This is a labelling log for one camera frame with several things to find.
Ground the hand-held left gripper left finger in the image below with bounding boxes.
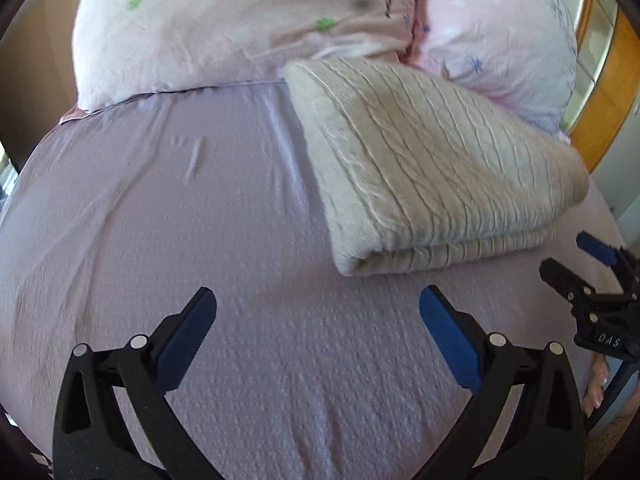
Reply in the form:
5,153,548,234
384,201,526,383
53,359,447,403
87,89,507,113
51,287,218,480

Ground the pink floral pillow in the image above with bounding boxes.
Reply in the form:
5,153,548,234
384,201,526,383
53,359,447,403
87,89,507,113
71,0,423,112
407,0,579,137

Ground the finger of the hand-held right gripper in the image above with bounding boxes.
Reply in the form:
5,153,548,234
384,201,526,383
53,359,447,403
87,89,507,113
576,231,640,300
538,258,601,317

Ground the lavender bed sheet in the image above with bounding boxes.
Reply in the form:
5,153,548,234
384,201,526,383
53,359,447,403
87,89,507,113
0,77,623,480

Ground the person's right hand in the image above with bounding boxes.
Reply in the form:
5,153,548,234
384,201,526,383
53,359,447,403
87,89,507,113
584,354,615,419

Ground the wooden bed headboard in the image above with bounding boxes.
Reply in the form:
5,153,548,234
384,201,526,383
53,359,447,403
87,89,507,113
542,0,640,176

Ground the cream knitted folded blanket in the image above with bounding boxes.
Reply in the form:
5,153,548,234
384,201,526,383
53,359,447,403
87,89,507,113
283,56,592,278

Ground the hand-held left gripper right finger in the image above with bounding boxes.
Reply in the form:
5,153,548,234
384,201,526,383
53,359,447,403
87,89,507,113
418,284,587,480

